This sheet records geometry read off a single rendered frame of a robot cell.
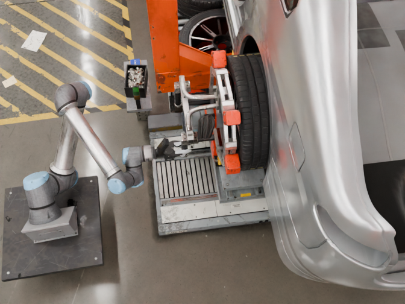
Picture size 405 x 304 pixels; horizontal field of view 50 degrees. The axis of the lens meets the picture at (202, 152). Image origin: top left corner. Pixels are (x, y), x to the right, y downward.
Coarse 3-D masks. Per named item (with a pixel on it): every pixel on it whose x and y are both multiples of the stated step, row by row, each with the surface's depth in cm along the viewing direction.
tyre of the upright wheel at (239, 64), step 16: (240, 64) 226; (256, 64) 226; (240, 80) 220; (256, 80) 220; (240, 96) 217; (256, 96) 217; (240, 112) 218; (256, 112) 217; (240, 128) 222; (256, 128) 219; (240, 144) 227; (256, 144) 223; (240, 160) 234; (256, 160) 232
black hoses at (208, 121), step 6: (204, 114) 233; (210, 114) 232; (198, 120) 225; (204, 120) 224; (210, 120) 225; (198, 126) 224; (204, 126) 224; (210, 126) 224; (198, 132) 224; (204, 132) 225; (210, 132) 225; (198, 138) 226; (204, 138) 226; (210, 138) 227
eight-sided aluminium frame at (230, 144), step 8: (216, 72) 229; (224, 72) 229; (216, 80) 231; (224, 80) 231; (232, 96) 222; (224, 104) 220; (232, 104) 220; (224, 128) 223; (232, 128) 224; (216, 136) 269; (224, 136) 226; (232, 136) 227; (216, 144) 266; (224, 144) 227; (232, 144) 226; (216, 152) 266; (224, 152) 233; (232, 152) 233
